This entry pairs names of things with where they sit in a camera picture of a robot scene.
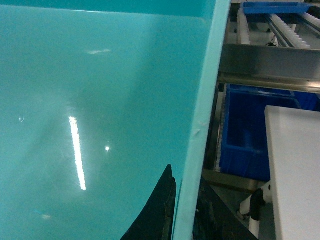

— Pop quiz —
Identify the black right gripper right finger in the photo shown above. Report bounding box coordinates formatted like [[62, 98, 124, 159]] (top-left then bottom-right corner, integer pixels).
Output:
[[192, 183, 256, 240]]

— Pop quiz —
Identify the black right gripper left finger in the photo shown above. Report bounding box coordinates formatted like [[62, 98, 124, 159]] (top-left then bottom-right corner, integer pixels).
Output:
[[122, 164, 177, 240]]

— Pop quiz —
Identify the teal plastic bin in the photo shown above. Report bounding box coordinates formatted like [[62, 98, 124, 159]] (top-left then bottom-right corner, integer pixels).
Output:
[[0, 0, 231, 240]]

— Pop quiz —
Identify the lower shelf blue bin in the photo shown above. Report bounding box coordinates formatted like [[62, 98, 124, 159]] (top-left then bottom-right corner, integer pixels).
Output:
[[218, 83, 302, 182]]

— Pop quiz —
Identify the blue bin right shelf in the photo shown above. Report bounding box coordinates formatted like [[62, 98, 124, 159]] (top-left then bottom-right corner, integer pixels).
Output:
[[240, 1, 313, 15]]

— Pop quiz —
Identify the white table board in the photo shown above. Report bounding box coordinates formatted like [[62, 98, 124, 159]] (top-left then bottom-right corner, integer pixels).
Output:
[[265, 106, 320, 240]]

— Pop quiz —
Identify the white roller track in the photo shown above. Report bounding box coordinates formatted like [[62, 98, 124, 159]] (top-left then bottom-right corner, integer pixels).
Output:
[[268, 14, 311, 49]]

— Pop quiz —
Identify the steel shelf front rail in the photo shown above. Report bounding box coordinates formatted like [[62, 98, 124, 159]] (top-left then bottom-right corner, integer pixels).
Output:
[[217, 44, 320, 94]]

